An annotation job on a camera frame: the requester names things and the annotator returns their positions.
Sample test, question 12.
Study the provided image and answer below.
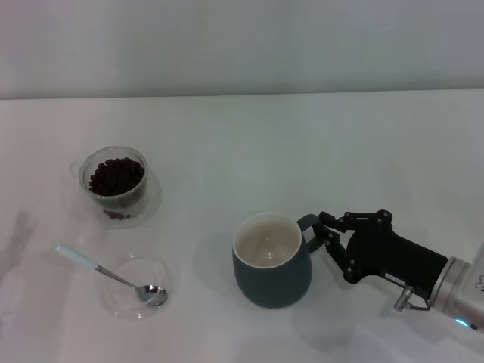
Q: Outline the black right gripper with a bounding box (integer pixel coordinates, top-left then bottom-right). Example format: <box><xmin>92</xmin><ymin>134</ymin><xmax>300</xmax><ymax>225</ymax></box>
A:
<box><xmin>318</xmin><ymin>209</ymin><xmax>449</xmax><ymax>299</ymax></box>

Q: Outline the dark green ceramic mug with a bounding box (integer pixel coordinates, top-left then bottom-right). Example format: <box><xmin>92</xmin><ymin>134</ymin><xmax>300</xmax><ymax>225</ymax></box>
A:
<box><xmin>231</xmin><ymin>212</ymin><xmax>328</xmax><ymax>309</ymax></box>

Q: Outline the double-wall glass cup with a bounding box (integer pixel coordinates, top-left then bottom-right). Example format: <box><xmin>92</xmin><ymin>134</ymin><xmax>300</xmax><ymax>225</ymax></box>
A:
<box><xmin>69</xmin><ymin>146</ymin><xmax>163</xmax><ymax>231</ymax></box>

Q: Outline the blue-handled metal spoon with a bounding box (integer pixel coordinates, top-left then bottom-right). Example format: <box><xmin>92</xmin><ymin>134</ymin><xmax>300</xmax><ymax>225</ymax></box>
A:
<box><xmin>54</xmin><ymin>244</ymin><xmax>168</xmax><ymax>308</ymax></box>

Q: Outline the coffee beans pile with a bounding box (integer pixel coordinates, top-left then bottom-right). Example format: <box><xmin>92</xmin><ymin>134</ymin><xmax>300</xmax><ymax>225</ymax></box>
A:
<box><xmin>88</xmin><ymin>158</ymin><xmax>145</xmax><ymax>197</ymax></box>

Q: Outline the clear glass saucer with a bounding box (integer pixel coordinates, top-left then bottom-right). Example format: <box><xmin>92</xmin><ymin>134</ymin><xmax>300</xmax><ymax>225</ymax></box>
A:
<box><xmin>101</xmin><ymin>255</ymin><xmax>175</xmax><ymax>322</ymax></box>

